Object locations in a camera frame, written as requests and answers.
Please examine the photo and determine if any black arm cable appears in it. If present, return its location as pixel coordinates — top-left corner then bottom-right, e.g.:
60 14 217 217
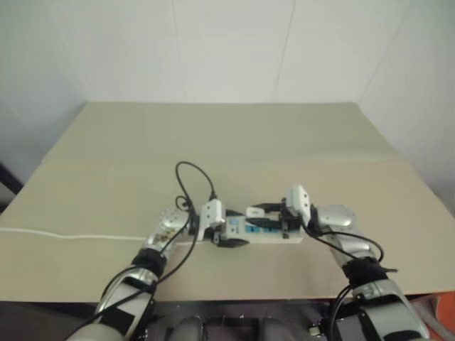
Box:
301 204 400 323
93 161 219 323

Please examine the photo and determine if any white power strip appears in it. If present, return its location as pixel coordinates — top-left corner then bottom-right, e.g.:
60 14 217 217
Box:
212 209 304 247

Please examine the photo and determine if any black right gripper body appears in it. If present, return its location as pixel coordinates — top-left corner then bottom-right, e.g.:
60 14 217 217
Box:
279 197 304 240

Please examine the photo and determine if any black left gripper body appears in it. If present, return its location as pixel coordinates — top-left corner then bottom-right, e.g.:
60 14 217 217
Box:
211 225 229 247

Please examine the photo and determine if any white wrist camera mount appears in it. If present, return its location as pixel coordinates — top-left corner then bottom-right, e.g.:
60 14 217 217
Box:
285 184 313 218
197 200 228 241

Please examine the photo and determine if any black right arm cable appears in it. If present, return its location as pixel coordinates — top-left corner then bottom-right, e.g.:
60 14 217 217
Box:
301 204 400 323

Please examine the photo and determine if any dark rounded shape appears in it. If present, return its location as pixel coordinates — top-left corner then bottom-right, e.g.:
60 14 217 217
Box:
176 315 205 341

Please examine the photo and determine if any orange object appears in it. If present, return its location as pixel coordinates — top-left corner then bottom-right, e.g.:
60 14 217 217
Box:
434 291 455 328

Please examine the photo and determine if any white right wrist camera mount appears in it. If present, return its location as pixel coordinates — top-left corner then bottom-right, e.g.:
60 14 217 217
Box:
285 184 313 218

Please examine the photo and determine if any white power strip cord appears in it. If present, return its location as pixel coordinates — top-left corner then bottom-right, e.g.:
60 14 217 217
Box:
0 227 215 248

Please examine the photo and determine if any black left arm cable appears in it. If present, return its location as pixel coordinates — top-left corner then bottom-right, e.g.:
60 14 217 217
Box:
93 161 219 323

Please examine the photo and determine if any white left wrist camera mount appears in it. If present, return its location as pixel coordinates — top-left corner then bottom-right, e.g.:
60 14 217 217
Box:
197 200 228 241

